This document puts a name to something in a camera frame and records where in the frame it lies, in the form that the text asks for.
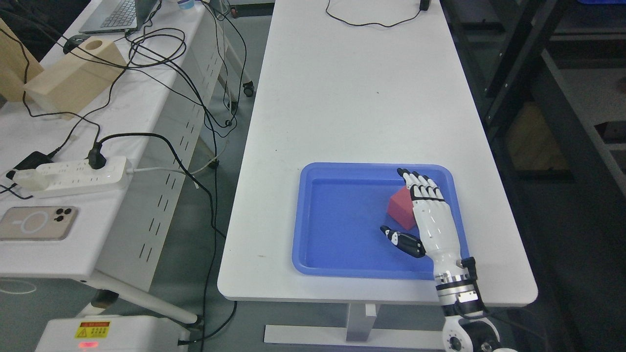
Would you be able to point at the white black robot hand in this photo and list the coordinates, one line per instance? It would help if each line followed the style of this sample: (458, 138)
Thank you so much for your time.
(438, 234)

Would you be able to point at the pink block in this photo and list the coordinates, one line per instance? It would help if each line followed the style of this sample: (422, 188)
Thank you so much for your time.
(400, 209)

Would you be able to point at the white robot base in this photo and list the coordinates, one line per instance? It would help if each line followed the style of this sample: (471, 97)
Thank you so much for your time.
(113, 333)

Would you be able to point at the white robot forearm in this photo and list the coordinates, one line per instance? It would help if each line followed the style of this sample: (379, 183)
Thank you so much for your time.
(466, 327)

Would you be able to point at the blue tray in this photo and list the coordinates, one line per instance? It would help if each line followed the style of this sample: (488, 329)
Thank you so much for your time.
(340, 209)

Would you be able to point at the left black metal shelf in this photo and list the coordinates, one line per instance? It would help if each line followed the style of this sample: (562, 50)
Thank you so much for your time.
(548, 80)

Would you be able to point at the wooden block with hole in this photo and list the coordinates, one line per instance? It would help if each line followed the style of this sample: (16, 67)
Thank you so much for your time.
(77, 78)

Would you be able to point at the white table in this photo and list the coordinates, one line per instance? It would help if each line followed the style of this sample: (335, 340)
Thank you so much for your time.
(336, 87)

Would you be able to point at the black power plug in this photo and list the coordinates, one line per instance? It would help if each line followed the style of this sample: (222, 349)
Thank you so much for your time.
(95, 158)

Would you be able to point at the white side desk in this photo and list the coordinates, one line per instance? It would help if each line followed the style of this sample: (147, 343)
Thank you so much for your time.
(152, 115)

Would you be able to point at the white power strip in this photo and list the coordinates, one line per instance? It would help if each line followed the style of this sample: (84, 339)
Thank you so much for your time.
(51, 180)

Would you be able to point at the grey laptop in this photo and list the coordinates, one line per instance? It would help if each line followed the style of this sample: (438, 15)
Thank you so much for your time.
(115, 16)

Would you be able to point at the smartphone in beige case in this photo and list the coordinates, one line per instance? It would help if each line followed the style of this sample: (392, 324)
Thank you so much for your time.
(37, 223)

